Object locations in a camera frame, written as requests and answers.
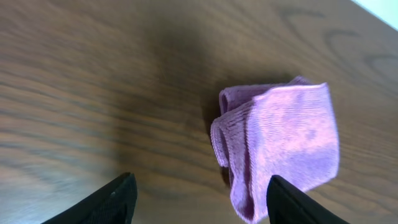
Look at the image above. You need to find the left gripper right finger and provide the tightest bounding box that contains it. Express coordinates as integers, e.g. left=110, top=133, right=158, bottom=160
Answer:
left=267, top=175, right=348, bottom=224

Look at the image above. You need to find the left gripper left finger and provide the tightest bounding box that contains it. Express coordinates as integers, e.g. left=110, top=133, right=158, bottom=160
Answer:
left=43, top=172, right=137, bottom=224

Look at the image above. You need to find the purple microfibre cloth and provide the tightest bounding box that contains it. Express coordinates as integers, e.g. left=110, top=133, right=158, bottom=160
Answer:
left=210, top=77, right=340, bottom=223

